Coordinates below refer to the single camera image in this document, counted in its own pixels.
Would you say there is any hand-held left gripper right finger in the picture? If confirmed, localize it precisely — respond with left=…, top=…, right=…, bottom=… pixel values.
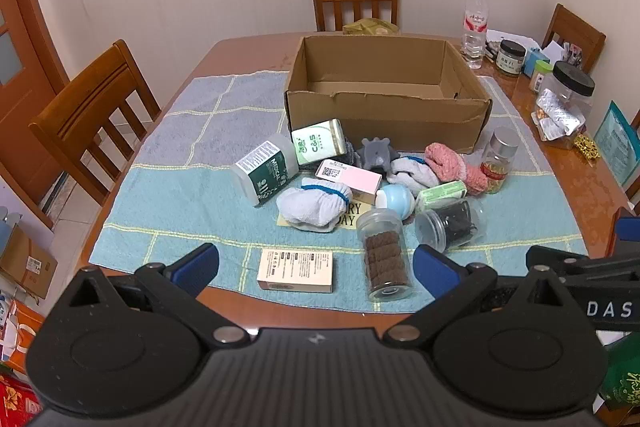
left=382, top=244, right=567, bottom=351

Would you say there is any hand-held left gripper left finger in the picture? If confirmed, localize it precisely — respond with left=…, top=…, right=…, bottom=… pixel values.
left=69, top=243, right=250, bottom=351

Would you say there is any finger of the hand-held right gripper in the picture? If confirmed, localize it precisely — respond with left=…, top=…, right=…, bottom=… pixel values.
left=616, top=217, right=640, bottom=258
left=526, top=245, right=640, bottom=279

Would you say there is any clear jar of dark clips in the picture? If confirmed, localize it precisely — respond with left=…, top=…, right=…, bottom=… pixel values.
left=415, top=199, right=487, bottom=253

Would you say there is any clear jar of brown rounds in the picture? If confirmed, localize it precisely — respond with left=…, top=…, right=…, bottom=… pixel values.
left=356, top=208, right=416, bottom=303

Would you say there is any small light green box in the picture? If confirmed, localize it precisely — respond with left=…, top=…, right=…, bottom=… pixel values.
left=415, top=181, right=469, bottom=212

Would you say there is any cream carton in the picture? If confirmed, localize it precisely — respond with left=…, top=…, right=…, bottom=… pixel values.
left=257, top=249, right=335, bottom=294

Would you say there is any white grey sock bundle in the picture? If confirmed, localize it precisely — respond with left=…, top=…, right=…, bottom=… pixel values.
left=389, top=155, right=442, bottom=190

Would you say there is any pink knit sock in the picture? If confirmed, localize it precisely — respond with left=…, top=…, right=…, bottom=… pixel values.
left=424, top=143, right=489, bottom=198

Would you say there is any white bottle with green label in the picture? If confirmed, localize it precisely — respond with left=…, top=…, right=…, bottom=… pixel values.
left=232, top=134, right=301, bottom=208

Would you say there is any pink carton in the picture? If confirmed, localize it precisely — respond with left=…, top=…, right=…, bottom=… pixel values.
left=315, top=159, right=384, bottom=206

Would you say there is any grey rubber animal toy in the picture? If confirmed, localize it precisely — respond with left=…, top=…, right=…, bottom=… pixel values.
left=357, top=137, right=402, bottom=176

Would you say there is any glass bottle with silver cap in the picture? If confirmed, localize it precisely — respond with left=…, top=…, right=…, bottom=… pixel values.
left=480, top=127, right=521, bottom=196

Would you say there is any white sock bundle blue band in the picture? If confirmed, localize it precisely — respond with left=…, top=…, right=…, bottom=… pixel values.
left=277, top=177, right=354, bottom=234

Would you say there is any white green labelled container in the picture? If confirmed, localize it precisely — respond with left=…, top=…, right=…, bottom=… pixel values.
left=292, top=119, right=349, bottom=166

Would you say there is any brown cardboard box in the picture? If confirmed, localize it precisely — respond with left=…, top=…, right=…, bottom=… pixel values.
left=284, top=35, right=493, bottom=154

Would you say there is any blue grey checked towel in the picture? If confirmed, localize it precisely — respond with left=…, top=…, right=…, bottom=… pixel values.
left=81, top=69, right=588, bottom=314

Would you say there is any green bag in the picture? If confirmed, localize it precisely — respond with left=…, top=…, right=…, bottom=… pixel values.
left=599, top=332, right=640, bottom=424

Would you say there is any teal packet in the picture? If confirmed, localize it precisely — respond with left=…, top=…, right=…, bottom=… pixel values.
left=594, top=101, right=640, bottom=188

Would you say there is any gold ornament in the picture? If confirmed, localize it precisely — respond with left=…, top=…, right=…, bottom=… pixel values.
left=574, top=134, right=602, bottom=164

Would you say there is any large clear jar black lid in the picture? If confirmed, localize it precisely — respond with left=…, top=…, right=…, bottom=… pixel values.
left=531, top=61, right=596, bottom=150

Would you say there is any cardboard box on floor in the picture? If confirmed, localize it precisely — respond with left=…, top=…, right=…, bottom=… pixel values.
left=0, top=224, right=59, bottom=301

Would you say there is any small bottle with green lid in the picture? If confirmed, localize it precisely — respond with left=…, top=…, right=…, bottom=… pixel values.
left=529, top=59, right=554, bottom=94

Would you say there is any orange white bag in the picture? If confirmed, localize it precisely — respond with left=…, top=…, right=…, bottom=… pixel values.
left=0, top=301, right=46, bottom=370

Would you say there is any small blue box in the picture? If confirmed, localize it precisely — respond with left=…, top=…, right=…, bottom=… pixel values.
left=522, top=48, right=551, bottom=76

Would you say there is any small jar with black lid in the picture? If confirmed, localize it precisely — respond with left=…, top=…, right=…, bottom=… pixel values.
left=496, top=40, right=527, bottom=79

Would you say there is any red bag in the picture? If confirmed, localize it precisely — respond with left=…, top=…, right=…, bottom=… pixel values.
left=0, top=372, right=44, bottom=427

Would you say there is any pile of white papers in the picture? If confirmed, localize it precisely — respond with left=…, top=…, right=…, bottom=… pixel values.
left=486, top=29, right=566, bottom=62

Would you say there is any clear water bottle red label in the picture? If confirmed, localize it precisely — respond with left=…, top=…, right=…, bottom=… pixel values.
left=460, top=0, right=489, bottom=70

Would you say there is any tan gold snack packet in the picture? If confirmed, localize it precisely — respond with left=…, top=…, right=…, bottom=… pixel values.
left=342, top=19, right=401, bottom=37

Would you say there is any wooden door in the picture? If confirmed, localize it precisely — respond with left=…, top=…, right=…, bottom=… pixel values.
left=0, top=0, right=72, bottom=212

